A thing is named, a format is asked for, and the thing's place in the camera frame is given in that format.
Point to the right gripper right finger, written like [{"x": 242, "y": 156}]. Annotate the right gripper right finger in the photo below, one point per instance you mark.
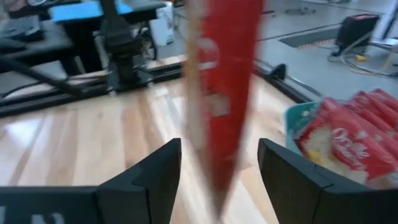
[{"x": 311, "y": 199}]

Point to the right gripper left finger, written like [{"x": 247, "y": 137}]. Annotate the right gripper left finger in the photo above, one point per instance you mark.
[{"x": 109, "y": 202}]

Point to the red popcorn bag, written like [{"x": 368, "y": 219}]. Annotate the red popcorn bag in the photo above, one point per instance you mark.
[
  {"x": 384, "y": 116},
  {"x": 351, "y": 149},
  {"x": 230, "y": 93},
  {"x": 387, "y": 96}
]

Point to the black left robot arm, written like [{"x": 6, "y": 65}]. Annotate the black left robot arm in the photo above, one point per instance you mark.
[{"x": 121, "y": 46}]

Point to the teal plastic basket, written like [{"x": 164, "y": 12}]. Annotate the teal plastic basket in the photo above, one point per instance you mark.
[{"x": 295, "y": 124}]

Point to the black clamp knob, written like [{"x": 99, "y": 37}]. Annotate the black clamp knob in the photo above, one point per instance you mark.
[{"x": 279, "y": 71}]

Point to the dark ribbed floor mat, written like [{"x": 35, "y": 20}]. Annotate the dark ribbed floor mat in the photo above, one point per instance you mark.
[{"x": 311, "y": 37}]

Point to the black desk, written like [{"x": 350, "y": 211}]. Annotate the black desk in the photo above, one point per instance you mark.
[{"x": 37, "y": 46}]

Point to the black case red trim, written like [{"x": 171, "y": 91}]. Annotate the black case red trim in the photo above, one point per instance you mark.
[{"x": 357, "y": 34}]

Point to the blue paper sheet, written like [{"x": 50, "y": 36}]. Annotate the blue paper sheet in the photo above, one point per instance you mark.
[{"x": 77, "y": 11}]

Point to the black aluminium table frame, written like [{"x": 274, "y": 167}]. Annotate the black aluminium table frame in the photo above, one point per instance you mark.
[{"x": 31, "y": 105}]

